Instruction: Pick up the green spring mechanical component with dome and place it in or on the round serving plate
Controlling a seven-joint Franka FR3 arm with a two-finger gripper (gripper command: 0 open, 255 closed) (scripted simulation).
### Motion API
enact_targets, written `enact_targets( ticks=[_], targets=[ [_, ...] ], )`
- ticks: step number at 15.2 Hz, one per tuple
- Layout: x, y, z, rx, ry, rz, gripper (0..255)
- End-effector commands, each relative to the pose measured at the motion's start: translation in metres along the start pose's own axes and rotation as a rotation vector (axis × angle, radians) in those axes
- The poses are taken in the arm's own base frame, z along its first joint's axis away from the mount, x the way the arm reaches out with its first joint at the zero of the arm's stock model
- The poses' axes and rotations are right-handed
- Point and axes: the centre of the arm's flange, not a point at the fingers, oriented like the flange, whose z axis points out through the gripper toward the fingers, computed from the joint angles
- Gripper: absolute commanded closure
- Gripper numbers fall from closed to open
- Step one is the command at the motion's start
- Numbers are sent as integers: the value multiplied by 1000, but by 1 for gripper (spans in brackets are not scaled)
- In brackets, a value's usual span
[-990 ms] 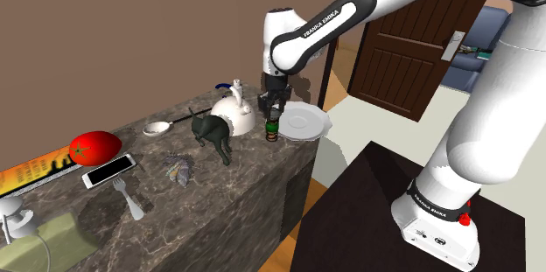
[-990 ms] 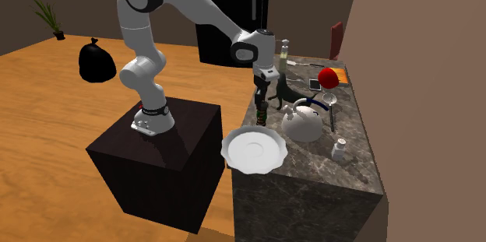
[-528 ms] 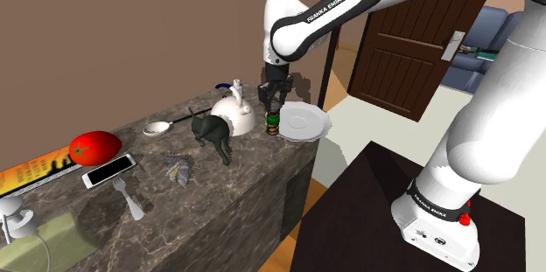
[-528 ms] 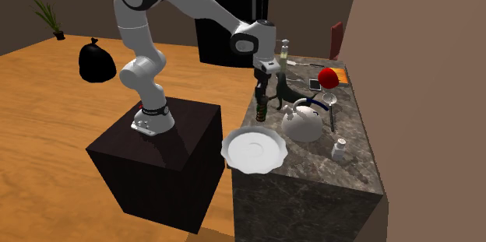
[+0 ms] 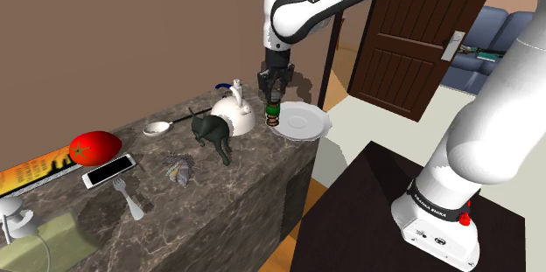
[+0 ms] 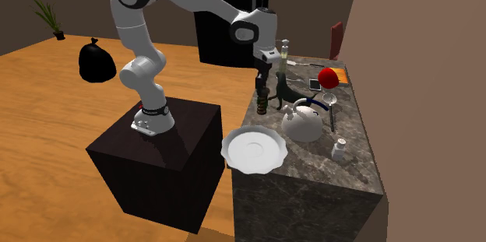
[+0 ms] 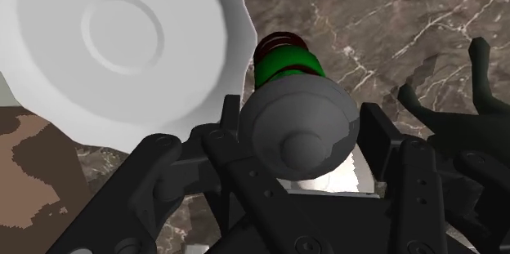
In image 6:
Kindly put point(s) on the dark animal figure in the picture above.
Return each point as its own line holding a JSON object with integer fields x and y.
{"x": 285, "y": 91}

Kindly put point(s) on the clear soap dispenser bottle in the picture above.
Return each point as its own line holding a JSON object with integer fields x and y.
{"x": 284, "y": 59}

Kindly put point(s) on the white salt shaker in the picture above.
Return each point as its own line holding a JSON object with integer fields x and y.
{"x": 338, "y": 149}

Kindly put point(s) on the potted green plant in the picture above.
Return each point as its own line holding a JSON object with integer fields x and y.
{"x": 50, "y": 17}

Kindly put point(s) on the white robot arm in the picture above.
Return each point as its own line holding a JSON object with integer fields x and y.
{"x": 140, "y": 70}

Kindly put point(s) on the black rubbish bag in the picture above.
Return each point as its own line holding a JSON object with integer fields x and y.
{"x": 96, "y": 63}

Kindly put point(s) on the red chair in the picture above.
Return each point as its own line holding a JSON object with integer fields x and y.
{"x": 336, "y": 40}

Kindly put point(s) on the dark robot stand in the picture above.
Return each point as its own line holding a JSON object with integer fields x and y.
{"x": 167, "y": 165}

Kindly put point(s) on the black refrigerator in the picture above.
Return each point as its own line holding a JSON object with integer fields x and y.
{"x": 227, "y": 17}

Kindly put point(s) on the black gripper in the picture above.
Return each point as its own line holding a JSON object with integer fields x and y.
{"x": 263, "y": 69}

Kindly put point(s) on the metal strainer spoon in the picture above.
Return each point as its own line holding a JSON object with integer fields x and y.
{"x": 330, "y": 105}

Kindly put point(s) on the dark marble counter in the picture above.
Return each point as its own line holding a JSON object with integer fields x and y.
{"x": 303, "y": 203}

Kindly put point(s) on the small phone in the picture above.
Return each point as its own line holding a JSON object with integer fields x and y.
{"x": 314, "y": 84}

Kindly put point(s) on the white scalloped plate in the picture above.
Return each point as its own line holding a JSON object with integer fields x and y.
{"x": 253, "y": 150}

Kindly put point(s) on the red round object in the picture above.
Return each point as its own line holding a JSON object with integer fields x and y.
{"x": 328, "y": 78}

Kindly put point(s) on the orange book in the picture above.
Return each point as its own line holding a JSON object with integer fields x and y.
{"x": 341, "y": 76}

